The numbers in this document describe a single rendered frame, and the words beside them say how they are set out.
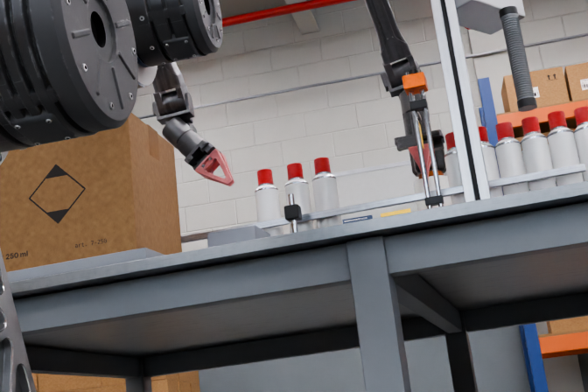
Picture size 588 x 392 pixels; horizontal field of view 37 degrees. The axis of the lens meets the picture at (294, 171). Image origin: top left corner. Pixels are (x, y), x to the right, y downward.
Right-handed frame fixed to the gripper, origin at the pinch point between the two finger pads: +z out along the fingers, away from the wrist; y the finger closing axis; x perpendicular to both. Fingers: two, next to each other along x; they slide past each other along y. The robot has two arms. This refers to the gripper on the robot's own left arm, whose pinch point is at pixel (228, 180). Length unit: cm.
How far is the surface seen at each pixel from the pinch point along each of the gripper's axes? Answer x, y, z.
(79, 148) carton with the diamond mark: 12.0, -41.3, -8.4
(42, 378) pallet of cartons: 164, 269, -117
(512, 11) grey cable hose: -63, -13, 26
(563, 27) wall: -221, 438, -74
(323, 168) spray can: -15.9, -2.3, 15.0
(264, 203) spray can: -2.0, -2.6, 10.7
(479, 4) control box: -60, -17, 21
